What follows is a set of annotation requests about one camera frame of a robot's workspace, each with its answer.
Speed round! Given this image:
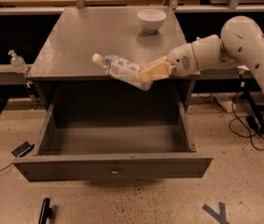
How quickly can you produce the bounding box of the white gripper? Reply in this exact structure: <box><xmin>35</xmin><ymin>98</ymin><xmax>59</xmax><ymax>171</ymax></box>
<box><xmin>139</xmin><ymin>43</ymin><xmax>198</xmax><ymax>82</ymax></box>

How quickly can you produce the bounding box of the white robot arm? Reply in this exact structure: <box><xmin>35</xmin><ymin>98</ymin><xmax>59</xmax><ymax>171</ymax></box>
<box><xmin>139</xmin><ymin>16</ymin><xmax>264</xmax><ymax>93</ymax></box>

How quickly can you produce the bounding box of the clear soap pump bottle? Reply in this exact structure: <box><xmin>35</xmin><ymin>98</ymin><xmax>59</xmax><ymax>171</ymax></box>
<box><xmin>8</xmin><ymin>49</ymin><xmax>28</xmax><ymax>74</ymax></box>

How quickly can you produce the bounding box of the open grey top drawer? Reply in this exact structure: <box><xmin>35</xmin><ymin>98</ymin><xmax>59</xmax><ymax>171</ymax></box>
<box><xmin>12</xmin><ymin>91</ymin><xmax>214</xmax><ymax>183</ymax></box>

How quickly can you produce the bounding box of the black power adapter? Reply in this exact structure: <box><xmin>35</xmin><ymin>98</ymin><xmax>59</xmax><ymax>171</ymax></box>
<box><xmin>11</xmin><ymin>142</ymin><xmax>35</xmax><ymax>158</ymax></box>

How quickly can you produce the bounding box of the white ceramic bowl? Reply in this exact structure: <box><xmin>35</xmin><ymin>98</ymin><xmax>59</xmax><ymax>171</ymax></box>
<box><xmin>137</xmin><ymin>9</ymin><xmax>167</xmax><ymax>33</ymax></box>

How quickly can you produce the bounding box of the black object bottom floor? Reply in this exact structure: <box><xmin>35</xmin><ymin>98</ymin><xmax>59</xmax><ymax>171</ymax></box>
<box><xmin>38</xmin><ymin>198</ymin><xmax>51</xmax><ymax>224</ymax></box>

